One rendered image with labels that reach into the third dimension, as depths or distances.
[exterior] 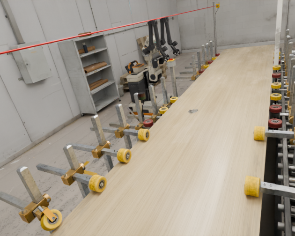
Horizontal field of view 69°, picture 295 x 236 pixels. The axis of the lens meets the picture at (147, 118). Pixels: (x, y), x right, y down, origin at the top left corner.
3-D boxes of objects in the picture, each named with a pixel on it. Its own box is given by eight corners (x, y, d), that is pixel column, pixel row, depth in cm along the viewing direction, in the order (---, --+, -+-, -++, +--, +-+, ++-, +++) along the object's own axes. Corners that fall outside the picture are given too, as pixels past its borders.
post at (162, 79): (166, 120, 231) (159, 77, 211) (167, 119, 234) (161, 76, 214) (169, 121, 230) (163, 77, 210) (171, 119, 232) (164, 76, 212)
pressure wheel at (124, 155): (117, 148, 128) (125, 148, 135) (115, 161, 128) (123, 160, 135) (125, 149, 126) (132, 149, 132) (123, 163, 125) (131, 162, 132)
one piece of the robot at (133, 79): (132, 108, 408) (122, 65, 374) (145, 98, 450) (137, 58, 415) (147, 109, 392) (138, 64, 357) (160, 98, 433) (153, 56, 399)
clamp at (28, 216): (21, 220, 100) (17, 212, 98) (45, 199, 111) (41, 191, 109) (29, 224, 97) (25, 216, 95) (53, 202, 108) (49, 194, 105)
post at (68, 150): (88, 210, 136) (62, 146, 116) (92, 206, 139) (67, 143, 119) (92, 211, 134) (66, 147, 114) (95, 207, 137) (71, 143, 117)
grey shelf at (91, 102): (81, 116, 469) (56, 42, 405) (106, 100, 538) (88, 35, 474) (97, 117, 447) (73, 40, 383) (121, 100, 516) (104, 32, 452)
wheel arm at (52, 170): (37, 170, 135) (34, 165, 133) (41, 166, 138) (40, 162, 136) (96, 187, 110) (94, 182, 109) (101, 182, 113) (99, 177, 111)
